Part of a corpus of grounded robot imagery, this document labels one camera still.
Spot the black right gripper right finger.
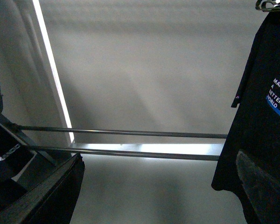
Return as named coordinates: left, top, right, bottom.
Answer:
left=236, top=150, right=280, bottom=224

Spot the grey drying rack frame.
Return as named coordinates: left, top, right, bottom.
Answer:
left=0, top=0, right=228, bottom=168

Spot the metal clothes hanger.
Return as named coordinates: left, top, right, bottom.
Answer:
left=255, top=0, right=280, bottom=12

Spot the black printed t-shirt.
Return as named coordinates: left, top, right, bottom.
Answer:
left=211, top=12, right=280, bottom=224

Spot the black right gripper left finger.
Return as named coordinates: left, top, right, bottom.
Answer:
left=0, top=154, right=85, bottom=224

